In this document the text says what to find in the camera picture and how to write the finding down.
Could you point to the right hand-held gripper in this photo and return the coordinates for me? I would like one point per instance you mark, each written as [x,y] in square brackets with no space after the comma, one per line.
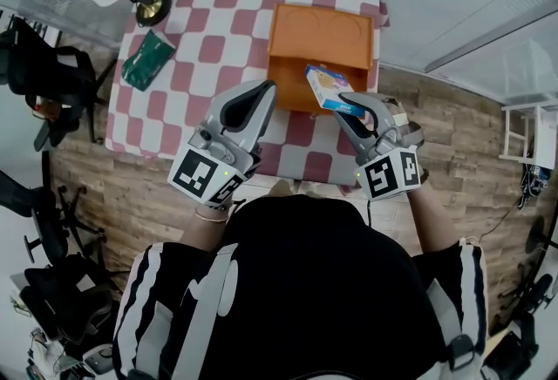
[383,173]

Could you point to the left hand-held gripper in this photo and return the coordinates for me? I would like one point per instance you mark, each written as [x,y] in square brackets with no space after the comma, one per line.
[192,171]

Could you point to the blue white snack box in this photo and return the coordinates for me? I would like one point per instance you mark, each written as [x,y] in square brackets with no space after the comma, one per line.
[324,88]

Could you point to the orange plastic tray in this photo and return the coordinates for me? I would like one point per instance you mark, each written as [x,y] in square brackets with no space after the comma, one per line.
[318,34]

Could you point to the person's left forearm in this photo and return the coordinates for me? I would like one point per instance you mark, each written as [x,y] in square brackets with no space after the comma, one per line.
[205,234]

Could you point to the person's right forearm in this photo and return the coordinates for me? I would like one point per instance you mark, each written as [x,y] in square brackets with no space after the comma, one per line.
[431,217]

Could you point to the person's right hand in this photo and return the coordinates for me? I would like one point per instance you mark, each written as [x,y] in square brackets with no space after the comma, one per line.
[410,134]

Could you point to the red white checkered tablecloth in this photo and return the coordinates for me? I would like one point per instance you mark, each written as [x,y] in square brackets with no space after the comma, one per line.
[205,77]

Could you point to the black wristband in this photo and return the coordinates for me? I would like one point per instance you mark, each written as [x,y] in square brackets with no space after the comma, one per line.
[423,177]

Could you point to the green packet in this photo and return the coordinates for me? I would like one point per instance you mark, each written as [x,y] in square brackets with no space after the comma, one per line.
[146,60]

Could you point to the person's black white striped top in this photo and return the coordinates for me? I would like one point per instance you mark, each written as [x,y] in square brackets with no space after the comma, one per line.
[314,282]

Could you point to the black office chair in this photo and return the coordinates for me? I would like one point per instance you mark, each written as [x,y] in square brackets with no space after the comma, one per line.
[65,304]
[48,64]
[43,230]
[523,352]

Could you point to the black round-base stand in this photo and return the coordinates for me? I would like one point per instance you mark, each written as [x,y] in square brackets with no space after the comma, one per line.
[535,236]

